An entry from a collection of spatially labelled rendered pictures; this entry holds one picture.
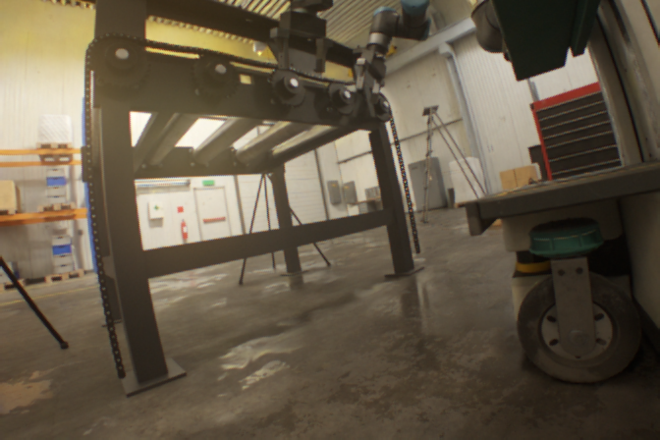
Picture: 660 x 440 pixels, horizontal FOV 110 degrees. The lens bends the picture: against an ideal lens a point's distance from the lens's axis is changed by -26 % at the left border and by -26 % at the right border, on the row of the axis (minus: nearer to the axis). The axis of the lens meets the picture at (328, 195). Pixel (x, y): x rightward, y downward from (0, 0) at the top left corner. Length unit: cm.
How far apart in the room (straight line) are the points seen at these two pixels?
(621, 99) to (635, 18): 27
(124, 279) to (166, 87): 57
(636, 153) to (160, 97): 126
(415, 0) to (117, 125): 95
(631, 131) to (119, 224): 125
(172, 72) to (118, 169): 36
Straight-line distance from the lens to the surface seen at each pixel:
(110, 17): 113
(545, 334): 58
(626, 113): 91
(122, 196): 87
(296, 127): 156
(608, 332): 59
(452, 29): 1188
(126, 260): 86
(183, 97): 104
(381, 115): 160
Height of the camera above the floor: 33
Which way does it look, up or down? 5 degrees up
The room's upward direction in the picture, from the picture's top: 10 degrees counter-clockwise
